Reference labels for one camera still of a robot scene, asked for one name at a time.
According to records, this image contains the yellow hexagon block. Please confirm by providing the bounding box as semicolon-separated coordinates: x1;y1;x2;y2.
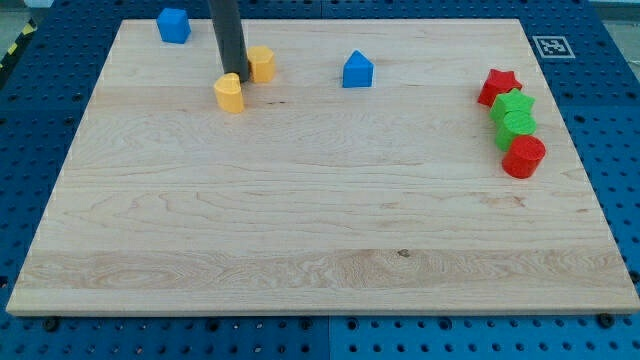
247;45;276;83

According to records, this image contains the blue triangle block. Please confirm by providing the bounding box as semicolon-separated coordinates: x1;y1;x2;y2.
342;50;375;88

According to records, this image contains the light wooden board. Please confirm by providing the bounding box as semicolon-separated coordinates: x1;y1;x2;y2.
7;19;639;317

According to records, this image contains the yellow heart block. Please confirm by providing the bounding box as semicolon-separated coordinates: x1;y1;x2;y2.
213;73;244;114

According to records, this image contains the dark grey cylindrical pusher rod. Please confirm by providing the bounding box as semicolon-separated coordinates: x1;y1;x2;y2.
208;0;249;83

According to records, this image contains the red star block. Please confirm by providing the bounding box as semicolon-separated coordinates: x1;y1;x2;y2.
477;68;523;107

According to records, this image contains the green cylinder block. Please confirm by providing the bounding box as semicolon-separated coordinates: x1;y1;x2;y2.
495;111;537;151

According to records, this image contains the red cylinder block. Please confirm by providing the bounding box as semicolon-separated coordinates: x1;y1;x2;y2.
502;135;546;179

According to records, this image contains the green star block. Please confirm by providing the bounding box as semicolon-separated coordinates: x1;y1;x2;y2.
489;88;535;123

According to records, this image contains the blue cube block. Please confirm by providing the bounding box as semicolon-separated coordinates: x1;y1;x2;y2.
156;8;191;44

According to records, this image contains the white fiducial marker tag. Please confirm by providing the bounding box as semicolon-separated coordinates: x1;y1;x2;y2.
532;35;575;59

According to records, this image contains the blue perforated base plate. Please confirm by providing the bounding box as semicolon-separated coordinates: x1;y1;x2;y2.
1;1;639;359

